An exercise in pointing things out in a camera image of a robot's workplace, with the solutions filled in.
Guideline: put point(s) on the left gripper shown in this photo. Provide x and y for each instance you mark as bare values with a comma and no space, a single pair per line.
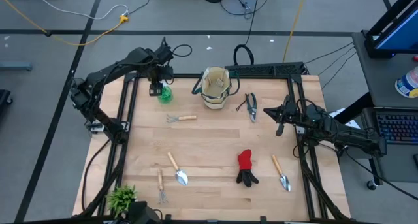
161,70

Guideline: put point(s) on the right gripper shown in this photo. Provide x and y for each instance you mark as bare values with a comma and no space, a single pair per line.
290,116

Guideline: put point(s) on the green spray bottle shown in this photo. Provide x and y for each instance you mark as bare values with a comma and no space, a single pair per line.
166,96

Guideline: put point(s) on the grey pruning shears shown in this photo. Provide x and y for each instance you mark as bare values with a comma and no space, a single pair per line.
252,108

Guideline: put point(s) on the red and black glove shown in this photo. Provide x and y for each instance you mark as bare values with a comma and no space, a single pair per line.
245,160

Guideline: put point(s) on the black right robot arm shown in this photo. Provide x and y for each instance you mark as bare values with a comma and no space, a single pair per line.
352,136

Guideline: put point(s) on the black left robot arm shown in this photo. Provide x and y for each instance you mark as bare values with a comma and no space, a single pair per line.
111,69

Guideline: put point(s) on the beige green-trimmed gardening bag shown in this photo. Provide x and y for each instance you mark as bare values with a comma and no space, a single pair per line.
215,83

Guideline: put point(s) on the black power strip box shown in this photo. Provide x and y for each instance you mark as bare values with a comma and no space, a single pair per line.
281,69

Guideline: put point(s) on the white paper sheet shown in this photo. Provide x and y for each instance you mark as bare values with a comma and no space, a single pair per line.
336,113

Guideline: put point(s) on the dark grey side desk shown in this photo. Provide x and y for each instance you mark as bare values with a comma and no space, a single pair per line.
379,73

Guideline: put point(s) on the black caster wheel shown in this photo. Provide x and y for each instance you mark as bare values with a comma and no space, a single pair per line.
372,185

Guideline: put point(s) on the small green artificial plant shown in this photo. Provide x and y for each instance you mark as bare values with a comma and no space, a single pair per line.
121,199

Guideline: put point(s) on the backlit black keyboard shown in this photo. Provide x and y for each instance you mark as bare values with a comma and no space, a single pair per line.
398,127

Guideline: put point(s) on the white wipes canister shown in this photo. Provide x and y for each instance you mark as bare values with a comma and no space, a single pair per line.
408,83

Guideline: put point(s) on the grey cart foot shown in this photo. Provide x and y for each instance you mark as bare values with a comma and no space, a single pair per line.
14,66

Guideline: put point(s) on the black computer monitor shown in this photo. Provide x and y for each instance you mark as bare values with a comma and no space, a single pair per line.
401,34

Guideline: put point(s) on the black cart base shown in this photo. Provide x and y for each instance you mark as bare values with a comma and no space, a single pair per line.
4,100

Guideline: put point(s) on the black aluminium table frame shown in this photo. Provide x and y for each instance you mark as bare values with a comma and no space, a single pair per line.
183,76

